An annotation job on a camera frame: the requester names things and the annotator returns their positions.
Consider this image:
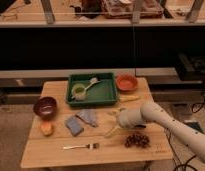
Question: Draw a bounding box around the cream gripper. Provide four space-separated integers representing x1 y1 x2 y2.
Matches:
104 108 143 138

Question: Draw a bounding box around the grey blue towel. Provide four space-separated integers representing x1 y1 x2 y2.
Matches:
76 109 98 127

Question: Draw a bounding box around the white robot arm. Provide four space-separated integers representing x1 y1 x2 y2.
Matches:
105 101 205 163

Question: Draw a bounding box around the orange red bowl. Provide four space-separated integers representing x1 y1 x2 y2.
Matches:
116 74 138 92

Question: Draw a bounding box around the dark maroon bowl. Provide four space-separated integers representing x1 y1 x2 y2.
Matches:
33 97 57 120

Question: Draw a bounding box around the striped black red block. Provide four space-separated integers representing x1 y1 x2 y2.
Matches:
134 124 146 129

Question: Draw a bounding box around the yellow corn toy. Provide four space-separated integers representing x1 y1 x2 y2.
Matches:
119 95 140 103

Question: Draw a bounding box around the brown grape cluster toy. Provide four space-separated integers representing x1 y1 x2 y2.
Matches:
125 132 150 148

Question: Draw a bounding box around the green plastic tray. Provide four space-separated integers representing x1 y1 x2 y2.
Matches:
66 73 118 107

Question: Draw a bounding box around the silver fork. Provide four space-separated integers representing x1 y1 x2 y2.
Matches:
63 143 100 150

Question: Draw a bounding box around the blue sponge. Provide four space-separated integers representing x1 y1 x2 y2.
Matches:
65 116 84 136

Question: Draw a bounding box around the light green cup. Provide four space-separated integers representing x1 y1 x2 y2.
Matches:
71 83 86 101

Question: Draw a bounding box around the wooden table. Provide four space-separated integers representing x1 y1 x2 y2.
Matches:
21 78 173 168

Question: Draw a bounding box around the orange toy fruit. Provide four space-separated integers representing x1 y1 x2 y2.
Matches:
40 122 53 136

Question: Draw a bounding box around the blue black box on floor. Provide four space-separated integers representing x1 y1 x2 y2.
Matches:
187 121 203 132

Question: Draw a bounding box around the wooden shelf bench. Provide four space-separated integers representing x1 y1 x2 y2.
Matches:
0 0 205 28

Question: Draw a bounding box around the black cable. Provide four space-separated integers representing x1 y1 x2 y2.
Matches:
165 79 205 171

